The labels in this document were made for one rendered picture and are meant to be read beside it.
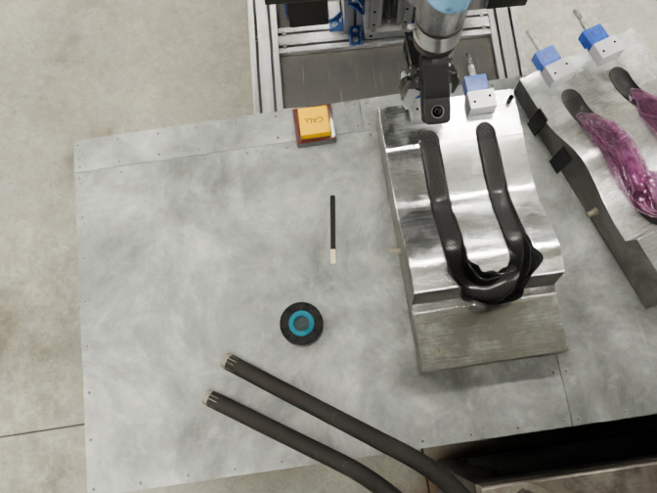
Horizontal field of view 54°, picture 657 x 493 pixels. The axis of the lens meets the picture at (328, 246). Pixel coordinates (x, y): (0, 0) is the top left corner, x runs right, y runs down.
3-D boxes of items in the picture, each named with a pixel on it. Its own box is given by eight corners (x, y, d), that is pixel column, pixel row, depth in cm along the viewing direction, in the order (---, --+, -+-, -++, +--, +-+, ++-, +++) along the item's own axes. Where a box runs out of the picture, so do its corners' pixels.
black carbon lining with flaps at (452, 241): (414, 136, 123) (418, 113, 114) (496, 124, 123) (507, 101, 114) (448, 314, 114) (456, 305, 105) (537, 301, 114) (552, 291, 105)
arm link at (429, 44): (469, 35, 96) (416, 43, 96) (463, 52, 100) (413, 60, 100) (459, -7, 98) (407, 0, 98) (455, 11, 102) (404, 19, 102)
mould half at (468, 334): (376, 128, 131) (378, 96, 118) (502, 110, 131) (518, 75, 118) (419, 374, 118) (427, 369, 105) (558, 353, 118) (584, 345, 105)
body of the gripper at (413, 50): (443, 45, 114) (454, 3, 103) (452, 88, 112) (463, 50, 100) (400, 51, 114) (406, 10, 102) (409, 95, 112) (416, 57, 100)
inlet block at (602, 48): (559, 22, 133) (568, 6, 128) (580, 13, 133) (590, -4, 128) (592, 72, 130) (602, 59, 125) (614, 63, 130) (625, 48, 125)
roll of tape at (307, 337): (319, 350, 120) (318, 348, 117) (277, 342, 121) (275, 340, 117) (328, 309, 122) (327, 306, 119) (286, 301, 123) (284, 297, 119)
